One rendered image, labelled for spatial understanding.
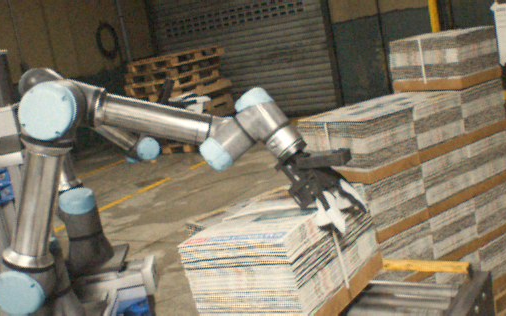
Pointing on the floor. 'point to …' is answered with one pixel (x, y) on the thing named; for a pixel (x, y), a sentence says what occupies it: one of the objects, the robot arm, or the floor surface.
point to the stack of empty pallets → (174, 84)
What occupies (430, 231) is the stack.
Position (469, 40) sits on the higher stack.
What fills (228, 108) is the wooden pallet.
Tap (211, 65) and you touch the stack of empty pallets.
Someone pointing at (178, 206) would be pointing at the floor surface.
